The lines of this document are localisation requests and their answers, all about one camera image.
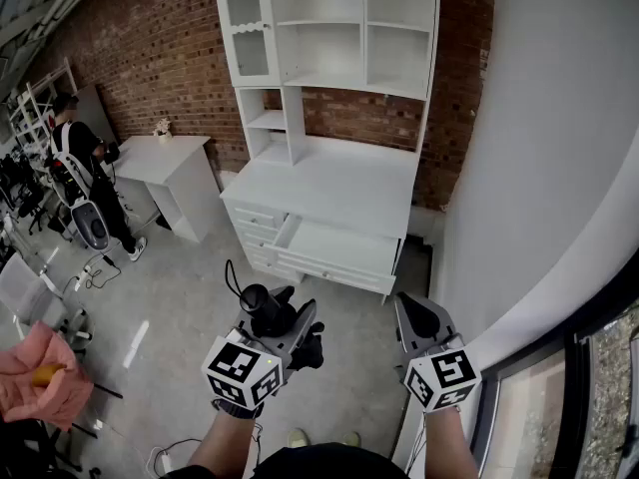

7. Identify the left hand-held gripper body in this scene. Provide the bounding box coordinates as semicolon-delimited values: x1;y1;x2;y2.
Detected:
202;327;297;411

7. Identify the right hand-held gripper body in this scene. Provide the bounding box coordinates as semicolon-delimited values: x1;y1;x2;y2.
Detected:
398;331;483;412

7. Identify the person's left forearm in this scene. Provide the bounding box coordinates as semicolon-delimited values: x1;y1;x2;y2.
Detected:
188;409;261;479

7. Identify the person's right forearm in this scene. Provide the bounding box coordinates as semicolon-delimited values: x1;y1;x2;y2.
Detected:
423;405;481;479

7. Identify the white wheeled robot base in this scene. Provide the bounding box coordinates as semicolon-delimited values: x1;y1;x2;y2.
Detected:
69;200;111;254

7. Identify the small white drawer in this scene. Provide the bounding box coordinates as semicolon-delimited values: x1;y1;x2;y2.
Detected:
242;244;306;283
230;205;287;230
234;222;281;251

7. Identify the small white side desk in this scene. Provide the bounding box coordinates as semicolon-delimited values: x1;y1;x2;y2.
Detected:
113;135;214;244

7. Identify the dark wristband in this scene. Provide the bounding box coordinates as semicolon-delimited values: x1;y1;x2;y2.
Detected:
213;397;265;421

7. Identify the person's black shirt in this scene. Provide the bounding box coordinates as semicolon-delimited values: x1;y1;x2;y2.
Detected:
167;441;410;479

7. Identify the black framed window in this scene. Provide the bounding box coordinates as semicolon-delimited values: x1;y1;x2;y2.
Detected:
468;301;639;479

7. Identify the white power strip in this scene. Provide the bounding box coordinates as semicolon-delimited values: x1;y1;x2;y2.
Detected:
74;264;99;291

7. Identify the yellow object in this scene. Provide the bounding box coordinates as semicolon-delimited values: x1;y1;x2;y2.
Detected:
32;363;66;387

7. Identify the pink cloth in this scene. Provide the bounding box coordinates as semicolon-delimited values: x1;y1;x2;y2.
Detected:
0;320;95;432

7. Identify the black office chair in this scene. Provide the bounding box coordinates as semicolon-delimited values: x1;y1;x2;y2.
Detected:
17;182;51;234
0;155;26;209

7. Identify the grey leaning board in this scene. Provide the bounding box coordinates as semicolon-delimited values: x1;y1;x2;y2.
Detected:
74;85;121;149

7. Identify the white hutch shelf unit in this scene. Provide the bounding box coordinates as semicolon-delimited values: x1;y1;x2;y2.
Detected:
213;0;441;167

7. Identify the arched glass cabinet door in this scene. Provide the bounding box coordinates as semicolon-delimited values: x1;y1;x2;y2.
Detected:
214;0;277;89

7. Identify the white metal shelving rack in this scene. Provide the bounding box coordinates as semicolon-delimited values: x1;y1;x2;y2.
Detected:
7;57;79;149

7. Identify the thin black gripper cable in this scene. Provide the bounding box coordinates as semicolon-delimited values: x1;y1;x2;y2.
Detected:
404;411;430;473

